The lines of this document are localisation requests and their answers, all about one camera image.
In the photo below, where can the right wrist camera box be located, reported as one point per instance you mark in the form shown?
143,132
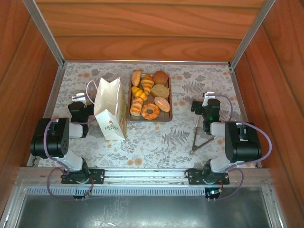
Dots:
208,96

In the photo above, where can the yellow orange striped bread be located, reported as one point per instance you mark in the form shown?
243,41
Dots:
139,93

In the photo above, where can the serving tongs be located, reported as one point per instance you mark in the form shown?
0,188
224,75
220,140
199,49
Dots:
194,142

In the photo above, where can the aluminium mounting beam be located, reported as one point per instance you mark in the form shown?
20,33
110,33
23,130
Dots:
142,175

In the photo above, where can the floral tablecloth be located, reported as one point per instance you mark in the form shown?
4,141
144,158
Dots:
152,142

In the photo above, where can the orange striped twisted bread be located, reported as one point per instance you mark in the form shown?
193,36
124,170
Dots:
136,106

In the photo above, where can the brown bread slice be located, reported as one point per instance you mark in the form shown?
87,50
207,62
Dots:
160,91

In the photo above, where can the aluminium frame post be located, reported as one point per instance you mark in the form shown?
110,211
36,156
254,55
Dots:
252,31
44,31

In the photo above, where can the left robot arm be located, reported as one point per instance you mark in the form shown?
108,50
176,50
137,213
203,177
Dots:
59,142

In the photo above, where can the long aluminium table edge rail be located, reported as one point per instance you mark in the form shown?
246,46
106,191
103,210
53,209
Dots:
147,62

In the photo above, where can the shiny metal sheet panel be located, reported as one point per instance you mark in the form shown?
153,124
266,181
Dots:
142,213

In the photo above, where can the golden croissant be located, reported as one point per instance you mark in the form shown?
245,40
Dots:
147,84

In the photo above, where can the small circuit board green light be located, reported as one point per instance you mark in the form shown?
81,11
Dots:
213,192

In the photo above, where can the oval golden bun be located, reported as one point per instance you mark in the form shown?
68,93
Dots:
136,78

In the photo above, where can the white floral paper bag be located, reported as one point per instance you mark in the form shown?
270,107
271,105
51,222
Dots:
109,111

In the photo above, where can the pink topped oval bun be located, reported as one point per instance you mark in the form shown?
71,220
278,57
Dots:
162,104

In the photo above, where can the brown plastic tray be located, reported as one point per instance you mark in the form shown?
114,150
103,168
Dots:
164,118

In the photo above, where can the round brown bun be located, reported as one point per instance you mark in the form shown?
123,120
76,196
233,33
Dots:
160,77

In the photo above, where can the aluminium table side rail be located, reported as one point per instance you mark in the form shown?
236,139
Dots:
236,90
52,95

